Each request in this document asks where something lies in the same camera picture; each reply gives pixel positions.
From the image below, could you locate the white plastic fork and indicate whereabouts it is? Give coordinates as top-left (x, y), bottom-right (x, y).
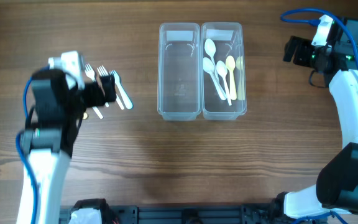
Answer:
top-left (85, 63), bottom-right (107, 97)
top-left (97, 65), bottom-right (124, 110)
top-left (93, 106), bottom-right (104, 119)

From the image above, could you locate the yellow plastic spoon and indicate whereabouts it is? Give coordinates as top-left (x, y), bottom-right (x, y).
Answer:
top-left (226, 55), bottom-right (237, 100)

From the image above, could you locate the white plastic spoon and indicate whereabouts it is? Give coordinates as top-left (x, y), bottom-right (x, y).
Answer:
top-left (203, 57), bottom-right (227, 100)
top-left (216, 60), bottom-right (232, 106)
top-left (204, 39), bottom-right (219, 80)

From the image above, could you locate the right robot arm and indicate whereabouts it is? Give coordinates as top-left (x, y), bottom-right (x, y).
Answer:
top-left (268, 11), bottom-right (358, 223)

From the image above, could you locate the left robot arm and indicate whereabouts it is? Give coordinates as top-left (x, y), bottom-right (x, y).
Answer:
top-left (16, 68), bottom-right (116, 223)

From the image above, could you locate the right clear plastic container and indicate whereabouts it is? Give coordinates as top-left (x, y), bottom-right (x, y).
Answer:
top-left (200, 22), bottom-right (247, 120)

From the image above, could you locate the clear plastic container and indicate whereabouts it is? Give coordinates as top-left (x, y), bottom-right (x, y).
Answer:
top-left (157, 22), bottom-right (201, 121)
top-left (200, 22), bottom-right (247, 120)

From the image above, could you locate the left clear plastic container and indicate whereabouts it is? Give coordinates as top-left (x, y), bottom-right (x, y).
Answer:
top-left (157, 22), bottom-right (201, 121)

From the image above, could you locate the white fork, bluish handle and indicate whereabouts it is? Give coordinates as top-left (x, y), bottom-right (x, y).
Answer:
top-left (109, 70), bottom-right (133, 110)

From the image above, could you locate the right blue cable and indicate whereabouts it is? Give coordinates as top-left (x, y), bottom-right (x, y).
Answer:
top-left (280, 7), bottom-right (358, 224)

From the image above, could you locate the blue cable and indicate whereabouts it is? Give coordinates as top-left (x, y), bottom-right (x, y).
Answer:
top-left (280, 7), bottom-right (358, 224)
top-left (14, 67), bottom-right (51, 224)

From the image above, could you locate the left blue cable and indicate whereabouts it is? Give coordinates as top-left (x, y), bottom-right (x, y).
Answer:
top-left (14, 67), bottom-right (51, 224)

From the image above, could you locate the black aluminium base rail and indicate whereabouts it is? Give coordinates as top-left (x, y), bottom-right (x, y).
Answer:
top-left (59, 198), bottom-right (291, 224)

